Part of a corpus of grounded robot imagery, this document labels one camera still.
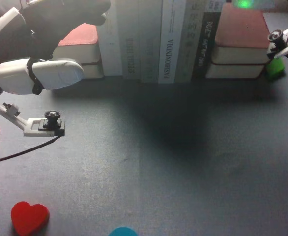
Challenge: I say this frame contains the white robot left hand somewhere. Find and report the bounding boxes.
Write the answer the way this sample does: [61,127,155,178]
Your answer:
[229,0,275,10]

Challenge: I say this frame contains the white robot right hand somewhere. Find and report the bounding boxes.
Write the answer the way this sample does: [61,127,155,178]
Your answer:
[0,0,111,96]

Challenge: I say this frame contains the white FASHIONINDIA book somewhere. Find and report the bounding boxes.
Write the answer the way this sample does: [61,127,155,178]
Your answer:
[158,0,187,85]

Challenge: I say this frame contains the green block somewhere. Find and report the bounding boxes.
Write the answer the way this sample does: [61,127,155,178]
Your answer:
[264,55,286,81]

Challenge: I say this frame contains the grey spine book Chinese print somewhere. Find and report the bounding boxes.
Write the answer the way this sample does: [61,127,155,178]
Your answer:
[175,0,210,84]

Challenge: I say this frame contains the white book pale lettering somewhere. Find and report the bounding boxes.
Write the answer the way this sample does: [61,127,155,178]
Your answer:
[139,0,163,84]

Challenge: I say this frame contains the grey table cloth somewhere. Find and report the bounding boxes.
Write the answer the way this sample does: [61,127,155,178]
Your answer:
[0,12,288,236]

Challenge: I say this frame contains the red heart block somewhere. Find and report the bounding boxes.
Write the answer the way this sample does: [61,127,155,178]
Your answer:
[10,201,50,236]

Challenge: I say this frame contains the blue round block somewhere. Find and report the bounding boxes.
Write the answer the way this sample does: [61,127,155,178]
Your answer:
[108,226,138,236]

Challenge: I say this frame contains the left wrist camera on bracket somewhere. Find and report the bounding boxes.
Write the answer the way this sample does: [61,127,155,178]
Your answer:
[266,11,288,60]

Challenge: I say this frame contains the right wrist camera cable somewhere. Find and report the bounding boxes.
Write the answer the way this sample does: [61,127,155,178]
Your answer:
[0,135,61,167]

